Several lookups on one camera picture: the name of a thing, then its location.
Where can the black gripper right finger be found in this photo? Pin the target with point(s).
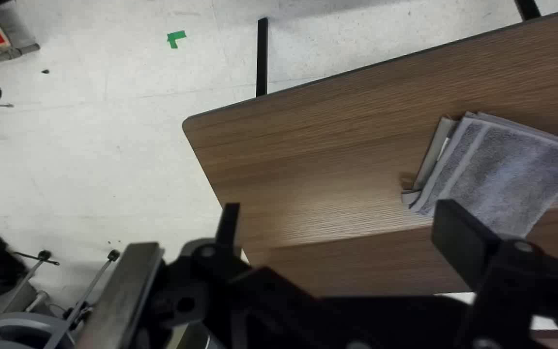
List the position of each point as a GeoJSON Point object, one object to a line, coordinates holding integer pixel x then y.
{"type": "Point", "coordinates": [463, 240]}

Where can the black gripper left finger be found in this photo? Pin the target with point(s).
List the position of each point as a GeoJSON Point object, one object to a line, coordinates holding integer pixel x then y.
{"type": "Point", "coordinates": [227, 226]}

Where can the grey folded cloth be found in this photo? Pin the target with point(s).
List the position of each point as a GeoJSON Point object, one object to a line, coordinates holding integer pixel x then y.
{"type": "Point", "coordinates": [504, 176]}

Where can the thin metal rod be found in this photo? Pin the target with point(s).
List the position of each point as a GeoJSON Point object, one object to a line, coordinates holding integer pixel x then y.
{"type": "Point", "coordinates": [91, 284]}

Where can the black table leg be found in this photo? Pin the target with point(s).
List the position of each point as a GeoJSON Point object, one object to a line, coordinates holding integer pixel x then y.
{"type": "Point", "coordinates": [262, 59]}
{"type": "Point", "coordinates": [527, 9]}

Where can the green tape mark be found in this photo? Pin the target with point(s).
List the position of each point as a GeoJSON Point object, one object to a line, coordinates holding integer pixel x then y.
{"type": "Point", "coordinates": [175, 40]}

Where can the grey round caster wheel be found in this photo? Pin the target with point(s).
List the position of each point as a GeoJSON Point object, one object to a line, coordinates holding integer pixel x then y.
{"type": "Point", "coordinates": [23, 331]}

